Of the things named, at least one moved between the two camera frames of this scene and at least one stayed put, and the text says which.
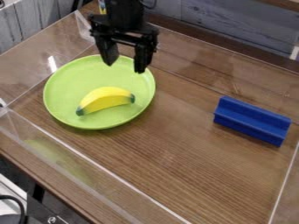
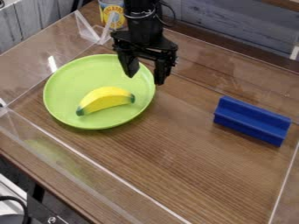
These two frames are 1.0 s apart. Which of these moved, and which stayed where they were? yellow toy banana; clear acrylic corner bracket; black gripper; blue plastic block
Moved: black gripper
Stayed: blue plastic block; yellow toy banana; clear acrylic corner bracket
